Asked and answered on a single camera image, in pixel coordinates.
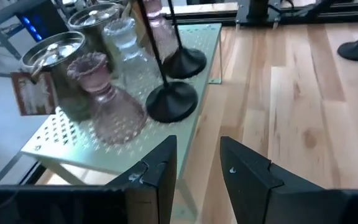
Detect black diagonal frame strut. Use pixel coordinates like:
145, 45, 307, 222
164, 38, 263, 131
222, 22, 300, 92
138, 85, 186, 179
290, 0, 337, 18

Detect pink ribbed glass candle holder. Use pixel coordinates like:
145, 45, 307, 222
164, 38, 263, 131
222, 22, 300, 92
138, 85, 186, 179
141, 0, 180, 63
66, 52, 149, 146

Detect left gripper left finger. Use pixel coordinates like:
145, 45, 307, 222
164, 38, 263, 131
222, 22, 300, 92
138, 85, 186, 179
106, 135, 178, 224

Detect pale green perforated metal shelf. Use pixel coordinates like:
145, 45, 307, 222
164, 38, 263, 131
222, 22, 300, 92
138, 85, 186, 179
0, 23, 223, 218

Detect tall black metal candlestick holder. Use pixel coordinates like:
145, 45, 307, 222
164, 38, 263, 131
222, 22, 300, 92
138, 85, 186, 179
137, 0, 199, 124
162, 0, 208, 80
336, 18, 358, 62

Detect black computer blue light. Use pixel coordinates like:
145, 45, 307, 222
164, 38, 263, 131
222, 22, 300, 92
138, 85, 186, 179
14, 0, 71, 43

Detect silver tin candle orange label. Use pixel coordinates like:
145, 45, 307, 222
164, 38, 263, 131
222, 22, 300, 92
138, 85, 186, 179
68, 2, 122, 63

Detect clear ribbed glass candle holder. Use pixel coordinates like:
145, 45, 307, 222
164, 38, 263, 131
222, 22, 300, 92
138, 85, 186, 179
103, 17, 164, 103

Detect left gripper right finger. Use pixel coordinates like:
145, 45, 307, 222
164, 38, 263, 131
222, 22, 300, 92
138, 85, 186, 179
219, 136, 324, 224

